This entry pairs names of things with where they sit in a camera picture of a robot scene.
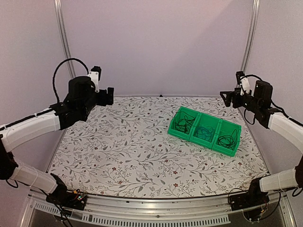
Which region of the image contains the left camera cable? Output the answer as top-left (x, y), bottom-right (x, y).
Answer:
top-left (52, 58), bottom-right (89, 104)

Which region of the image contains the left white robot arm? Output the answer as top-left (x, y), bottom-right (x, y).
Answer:
top-left (0, 72), bottom-right (114, 205)

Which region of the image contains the camera cable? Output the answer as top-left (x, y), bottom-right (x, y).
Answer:
top-left (245, 74), bottom-right (263, 82)
top-left (52, 58), bottom-right (89, 104)

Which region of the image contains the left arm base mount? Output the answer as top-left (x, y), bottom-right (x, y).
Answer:
top-left (46, 173), bottom-right (88, 210)

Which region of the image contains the green bin left compartment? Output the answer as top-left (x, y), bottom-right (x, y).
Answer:
top-left (168, 106), bottom-right (201, 141)

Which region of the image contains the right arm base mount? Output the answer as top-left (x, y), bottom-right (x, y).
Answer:
top-left (228, 178), bottom-right (269, 222)

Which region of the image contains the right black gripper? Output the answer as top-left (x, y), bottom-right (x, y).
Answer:
top-left (221, 87), bottom-right (261, 113)

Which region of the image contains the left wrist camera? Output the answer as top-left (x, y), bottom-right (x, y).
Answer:
top-left (87, 66), bottom-right (102, 93)

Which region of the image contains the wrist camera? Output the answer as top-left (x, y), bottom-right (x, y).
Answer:
top-left (87, 66), bottom-right (102, 93)
top-left (236, 71), bottom-right (251, 96)

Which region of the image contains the thin black wire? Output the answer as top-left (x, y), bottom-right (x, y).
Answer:
top-left (174, 111), bottom-right (196, 133)

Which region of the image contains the right aluminium frame post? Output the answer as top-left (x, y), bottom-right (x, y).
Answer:
top-left (241, 0), bottom-right (260, 72)

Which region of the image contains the green bin right compartment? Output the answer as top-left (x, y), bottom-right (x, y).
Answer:
top-left (212, 120), bottom-right (241, 157)

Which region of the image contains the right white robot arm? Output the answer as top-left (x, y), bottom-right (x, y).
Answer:
top-left (220, 80), bottom-right (303, 206)

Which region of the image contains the long black wire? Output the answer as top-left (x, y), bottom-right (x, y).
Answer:
top-left (217, 129), bottom-right (240, 150)

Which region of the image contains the front aluminium rail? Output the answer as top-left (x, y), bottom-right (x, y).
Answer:
top-left (20, 190), bottom-right (297, 227)

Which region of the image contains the green bin compartment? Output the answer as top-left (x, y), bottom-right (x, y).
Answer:
top-left (168, 106), bottom-right (201, 141)
top-left (212, 120), bottom-right (241, 157)

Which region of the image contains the right camera cable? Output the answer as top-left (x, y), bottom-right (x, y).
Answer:
top-left (245, 74), bottom-right (263, 82)

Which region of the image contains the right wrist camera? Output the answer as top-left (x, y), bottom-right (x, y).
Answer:
top-left (236, 71), bottom-right (251, 96)

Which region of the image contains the aluminium frame post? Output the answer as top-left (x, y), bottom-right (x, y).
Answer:
top-left (53, 0), bottom-right (76, 79)
top-left (241, 0), bottom-right (260, 72)

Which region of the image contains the left aluminium frame post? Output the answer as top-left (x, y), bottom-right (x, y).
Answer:
top-left (53, 0), bottom-right (76, 79)

